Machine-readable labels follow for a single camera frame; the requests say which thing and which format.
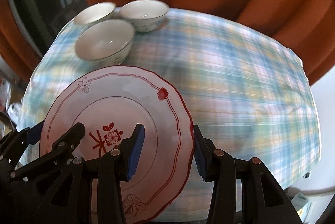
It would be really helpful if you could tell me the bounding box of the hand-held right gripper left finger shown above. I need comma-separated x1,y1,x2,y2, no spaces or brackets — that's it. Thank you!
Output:
34,124,145,224

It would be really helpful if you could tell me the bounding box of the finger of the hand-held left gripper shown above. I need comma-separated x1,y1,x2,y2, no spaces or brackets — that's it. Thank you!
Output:
9,123,86,183
0,120,45,169

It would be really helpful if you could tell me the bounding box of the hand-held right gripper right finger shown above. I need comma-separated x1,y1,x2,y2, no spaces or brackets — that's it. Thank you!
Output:
194,124,299,224

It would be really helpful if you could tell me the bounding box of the red-rimmed white plate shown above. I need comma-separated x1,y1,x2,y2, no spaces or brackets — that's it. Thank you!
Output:
39,66,195,223

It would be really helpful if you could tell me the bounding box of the white bowl blue floral print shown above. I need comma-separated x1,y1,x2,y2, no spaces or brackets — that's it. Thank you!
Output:
75,19,135,66
120,0,170,33
73,2,116,26

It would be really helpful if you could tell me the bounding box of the white plastic bag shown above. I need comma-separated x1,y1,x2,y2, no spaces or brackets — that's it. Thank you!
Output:
5,102,24,123

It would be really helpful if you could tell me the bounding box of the plaid tablecloth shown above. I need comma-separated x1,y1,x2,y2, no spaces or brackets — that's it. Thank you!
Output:
17,5,322,222

